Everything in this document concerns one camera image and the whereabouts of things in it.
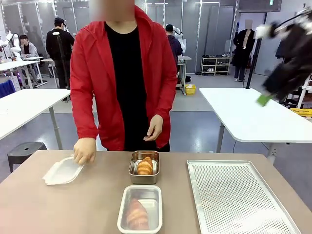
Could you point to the clear plastic clip lid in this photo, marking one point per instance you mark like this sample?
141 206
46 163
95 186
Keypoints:
62 171
146 191

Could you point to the perforated metal baking tray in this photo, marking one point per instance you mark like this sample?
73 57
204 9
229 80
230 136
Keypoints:
239 200

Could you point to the grey background workbench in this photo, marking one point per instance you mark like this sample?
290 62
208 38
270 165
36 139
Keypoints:
184 70

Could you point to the seated person in grey jacket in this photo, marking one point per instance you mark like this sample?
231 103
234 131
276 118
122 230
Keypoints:
28 47

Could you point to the large white table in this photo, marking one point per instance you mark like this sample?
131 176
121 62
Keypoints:
22 109

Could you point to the person in black with cap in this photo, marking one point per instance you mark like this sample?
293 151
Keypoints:
59 48

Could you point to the yellow crate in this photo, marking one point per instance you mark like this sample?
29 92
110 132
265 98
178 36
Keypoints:
302 112

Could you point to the blue chair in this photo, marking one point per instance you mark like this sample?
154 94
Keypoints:
6 88

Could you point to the white table with grey leg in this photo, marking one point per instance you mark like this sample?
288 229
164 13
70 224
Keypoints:
248 114

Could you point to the person in navy with cap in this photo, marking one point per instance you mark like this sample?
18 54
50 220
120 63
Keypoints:
174 46

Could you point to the stainless steel rectangular container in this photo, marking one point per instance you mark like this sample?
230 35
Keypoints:
132 179
156 207

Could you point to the yellow basket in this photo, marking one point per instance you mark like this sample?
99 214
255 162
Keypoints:
190 89

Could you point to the person in dark coat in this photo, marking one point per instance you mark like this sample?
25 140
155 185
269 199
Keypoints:
243 48

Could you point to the person in red jacket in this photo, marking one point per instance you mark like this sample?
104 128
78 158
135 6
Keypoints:
126 80

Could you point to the white background desk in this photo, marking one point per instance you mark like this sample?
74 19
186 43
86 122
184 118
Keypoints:
17 65

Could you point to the golden croissant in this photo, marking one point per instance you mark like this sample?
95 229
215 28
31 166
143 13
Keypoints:
145 166
136 214

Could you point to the wooden shoe rack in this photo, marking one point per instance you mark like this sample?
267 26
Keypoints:
215 65

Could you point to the person's left hand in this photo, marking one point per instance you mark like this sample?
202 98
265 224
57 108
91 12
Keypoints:
154 128

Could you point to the black plastic stool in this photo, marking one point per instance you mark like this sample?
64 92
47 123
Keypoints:
25 151

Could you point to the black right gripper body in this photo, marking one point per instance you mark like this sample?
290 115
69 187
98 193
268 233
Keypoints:
295 61

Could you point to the person's right forearm red sleeve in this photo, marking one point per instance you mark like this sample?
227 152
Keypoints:
85 119

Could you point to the person's left forearm red sleeve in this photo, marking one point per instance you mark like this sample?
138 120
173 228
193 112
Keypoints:
167 100

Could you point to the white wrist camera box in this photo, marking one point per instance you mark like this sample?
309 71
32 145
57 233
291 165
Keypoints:
262 31

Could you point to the black standing pole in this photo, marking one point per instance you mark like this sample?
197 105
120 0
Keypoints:
252 65

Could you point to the person's right hand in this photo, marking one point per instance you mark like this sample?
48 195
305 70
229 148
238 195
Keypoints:
84 151

